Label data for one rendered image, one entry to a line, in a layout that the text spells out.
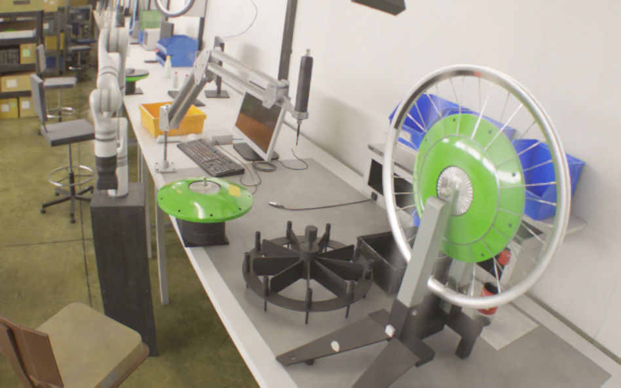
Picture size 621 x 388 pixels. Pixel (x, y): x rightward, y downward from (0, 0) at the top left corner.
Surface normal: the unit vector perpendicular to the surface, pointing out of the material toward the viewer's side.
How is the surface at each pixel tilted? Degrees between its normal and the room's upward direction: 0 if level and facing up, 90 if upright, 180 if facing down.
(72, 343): 0
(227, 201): 17
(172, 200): 23
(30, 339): 90
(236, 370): 0
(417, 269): 87
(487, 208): 90
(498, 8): 90
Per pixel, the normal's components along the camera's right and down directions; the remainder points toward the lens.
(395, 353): -0.15, -0.84
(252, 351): 0.12, -0.92
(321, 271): -0.76, 0.22
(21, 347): -0.22, 0.33
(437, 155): -0.89, -0.06
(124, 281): 0.32, 0.39
